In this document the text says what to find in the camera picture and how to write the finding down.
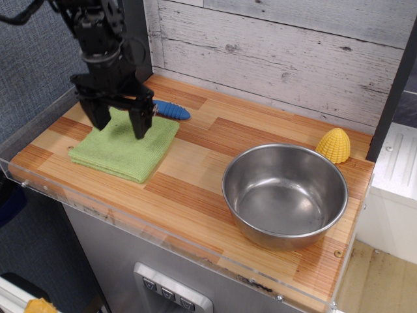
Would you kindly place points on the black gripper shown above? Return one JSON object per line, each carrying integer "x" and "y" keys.
{"x": 114, "y": 76}

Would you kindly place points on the green towel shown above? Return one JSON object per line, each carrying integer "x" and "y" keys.
{"x": 115, "y": 149}

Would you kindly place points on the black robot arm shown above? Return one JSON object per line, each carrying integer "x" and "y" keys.
{"x": 108, "y": 52}

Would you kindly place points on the grey toy cabinet front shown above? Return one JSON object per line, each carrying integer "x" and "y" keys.
{"x": 113, "y": 243}

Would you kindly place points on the stainless steel bowl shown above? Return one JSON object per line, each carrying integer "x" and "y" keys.
{"x": 283, "y": 196}

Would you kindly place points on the silver button panel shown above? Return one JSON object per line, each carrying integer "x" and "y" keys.
{"x": 161, "y": 293}

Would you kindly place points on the yellow object bottom left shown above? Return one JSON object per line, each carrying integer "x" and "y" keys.
{"x": 39, "y": 306}

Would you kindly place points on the yellow toy corn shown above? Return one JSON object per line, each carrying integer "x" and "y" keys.
{"x": 335, "y": 146}

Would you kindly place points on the blue handled metal spoon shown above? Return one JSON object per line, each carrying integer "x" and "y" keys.
{"x": 171, "y": 110}

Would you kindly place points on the white aluminium rail block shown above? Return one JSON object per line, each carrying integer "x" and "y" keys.
{"x": 388, "y": 220}

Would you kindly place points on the black right post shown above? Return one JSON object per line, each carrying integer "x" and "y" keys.
{"x": 394, "y": 96}

